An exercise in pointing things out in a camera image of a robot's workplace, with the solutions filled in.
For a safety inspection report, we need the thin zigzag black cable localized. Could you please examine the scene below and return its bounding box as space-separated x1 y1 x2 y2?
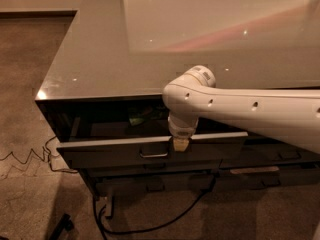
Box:
0 135 79 174

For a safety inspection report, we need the grey drawer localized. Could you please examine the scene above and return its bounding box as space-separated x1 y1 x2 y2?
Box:
214 166 320 191
246 87 320 142
219 139 320 169
96 172 214 196
87 160 221 177
57 119 248 169

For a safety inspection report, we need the thick black floor cable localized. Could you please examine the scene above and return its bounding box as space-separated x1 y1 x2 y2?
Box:
91 170 218 240

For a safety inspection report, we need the black object on floor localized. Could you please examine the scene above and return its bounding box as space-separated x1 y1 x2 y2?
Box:
49 213 74 240

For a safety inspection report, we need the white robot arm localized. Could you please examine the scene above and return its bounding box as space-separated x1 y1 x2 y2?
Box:
162 65 320 154

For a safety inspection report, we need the green snack bag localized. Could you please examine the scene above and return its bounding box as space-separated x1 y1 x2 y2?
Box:
128 106 167 126

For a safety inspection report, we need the grey drawer cabinet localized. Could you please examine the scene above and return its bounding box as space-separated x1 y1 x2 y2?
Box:
36 0 320 197

